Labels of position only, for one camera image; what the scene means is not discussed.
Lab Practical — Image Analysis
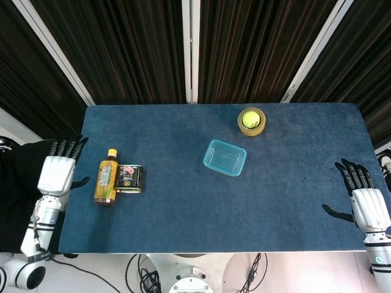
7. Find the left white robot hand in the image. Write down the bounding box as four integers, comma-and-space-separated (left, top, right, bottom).
36, 136, 91, 197

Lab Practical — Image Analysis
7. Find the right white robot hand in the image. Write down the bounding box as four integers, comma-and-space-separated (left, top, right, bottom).
322, 157, 391, 236

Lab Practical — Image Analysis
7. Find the clear plastic food container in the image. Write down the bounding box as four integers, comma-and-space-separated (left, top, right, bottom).
203, 140, 247, 177

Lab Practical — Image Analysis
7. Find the clear blue plastic container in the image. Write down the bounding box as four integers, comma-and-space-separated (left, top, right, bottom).
202, 139, 248, 178

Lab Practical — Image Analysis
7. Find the black fabric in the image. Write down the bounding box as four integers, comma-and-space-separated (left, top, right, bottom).
0, 139, 81, 255

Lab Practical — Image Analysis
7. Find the yellow tea bottle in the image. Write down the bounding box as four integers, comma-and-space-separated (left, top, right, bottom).
93, 148, 119, 206

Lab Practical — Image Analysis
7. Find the black gold luncheon meat can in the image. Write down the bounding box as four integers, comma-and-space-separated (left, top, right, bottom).
114, 164, 144, 195

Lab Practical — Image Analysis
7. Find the yellow packing tape roll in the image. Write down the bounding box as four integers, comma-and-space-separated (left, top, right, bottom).
237, 107, 267, 137

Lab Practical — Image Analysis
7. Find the dark brown pleated curtain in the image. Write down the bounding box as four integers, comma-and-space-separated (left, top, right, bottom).
0, 0, 391, 150

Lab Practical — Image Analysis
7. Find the yellow tennis ball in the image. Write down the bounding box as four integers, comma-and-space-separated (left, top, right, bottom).
242, 111, 260, 129

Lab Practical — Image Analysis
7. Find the blue velvet table cloth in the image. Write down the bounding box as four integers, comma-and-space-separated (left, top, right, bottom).
57, 103, 379, 254

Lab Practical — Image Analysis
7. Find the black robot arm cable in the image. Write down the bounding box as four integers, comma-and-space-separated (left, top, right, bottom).
30, 207, 138, 293

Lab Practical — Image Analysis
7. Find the white screen frame post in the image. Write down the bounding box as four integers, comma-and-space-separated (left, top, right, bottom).
181, 0, 201, 104
12, 0, 96, 107
280, 0, 352, 104

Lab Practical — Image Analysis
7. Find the black floor cable bundle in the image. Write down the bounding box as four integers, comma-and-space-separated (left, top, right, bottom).
126, 253, 163, 293

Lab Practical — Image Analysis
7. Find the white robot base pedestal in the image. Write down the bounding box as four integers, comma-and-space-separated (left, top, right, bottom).
146, 252, 236, 293

